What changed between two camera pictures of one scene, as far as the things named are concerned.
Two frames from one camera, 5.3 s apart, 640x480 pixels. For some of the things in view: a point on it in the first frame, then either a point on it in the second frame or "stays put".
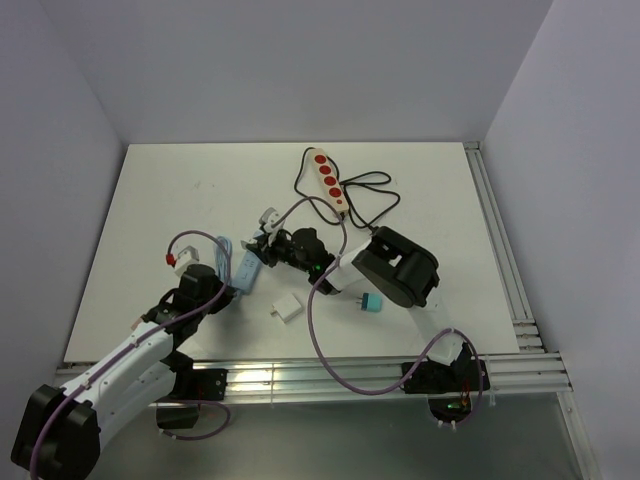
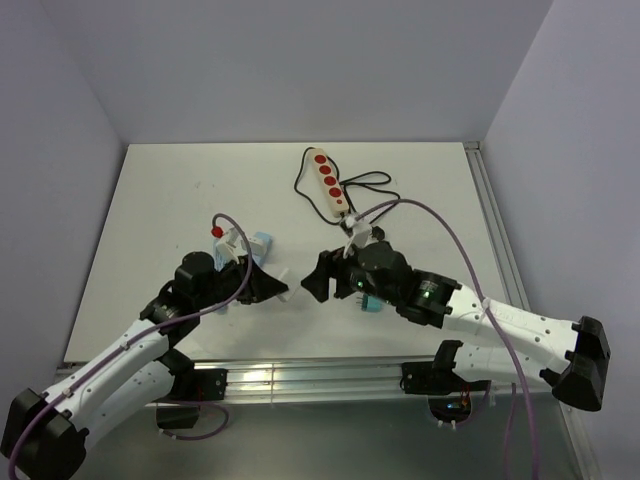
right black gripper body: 282,250 → 357,280
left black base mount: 191,384 stays put
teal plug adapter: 370,302 stays put
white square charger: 286,308 → 283,296
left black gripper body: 215,292 → 225,284
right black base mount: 449,388 stays put
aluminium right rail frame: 524,324 stays put
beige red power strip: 329,180 stays put
